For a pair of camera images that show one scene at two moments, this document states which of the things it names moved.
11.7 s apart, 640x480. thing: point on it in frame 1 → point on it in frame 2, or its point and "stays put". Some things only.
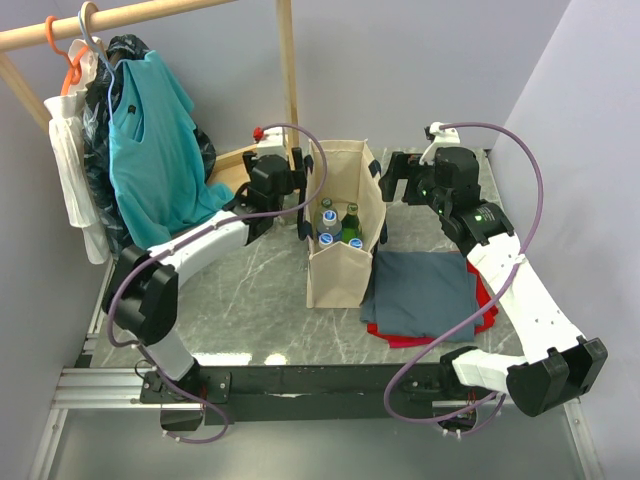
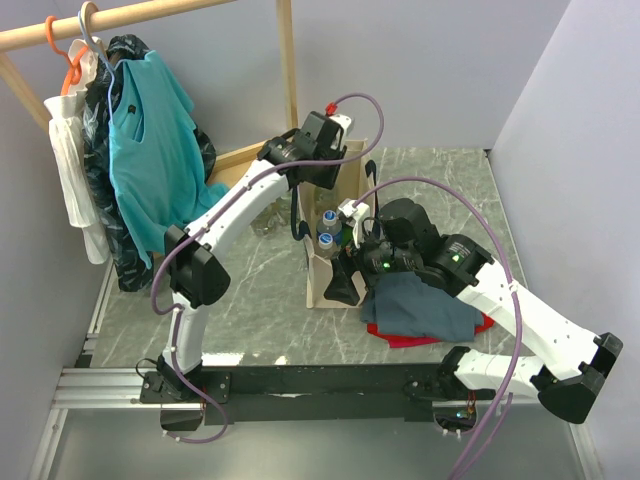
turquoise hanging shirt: [159, 176] stays put
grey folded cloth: [423, 294] stays put
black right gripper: [398, 170] → [340, 282]
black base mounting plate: [285, 393] stays put
